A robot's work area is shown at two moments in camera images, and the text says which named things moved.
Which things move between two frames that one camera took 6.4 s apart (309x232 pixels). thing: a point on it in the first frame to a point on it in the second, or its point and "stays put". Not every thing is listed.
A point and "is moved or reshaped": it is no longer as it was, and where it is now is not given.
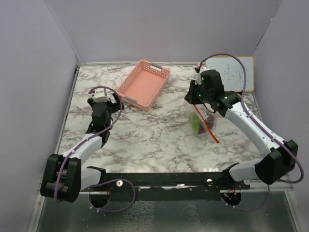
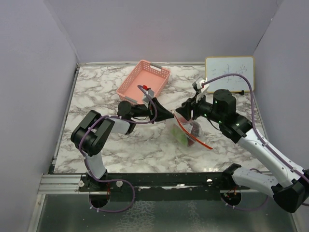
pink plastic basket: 143,85 stays put
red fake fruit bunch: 210,120 to 195,130
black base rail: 165,186 stays put
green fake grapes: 195,121 to 181,137
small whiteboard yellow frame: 232,73 stays put
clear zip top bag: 196,124 is moved or reshaped
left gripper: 116,106 to 162,113
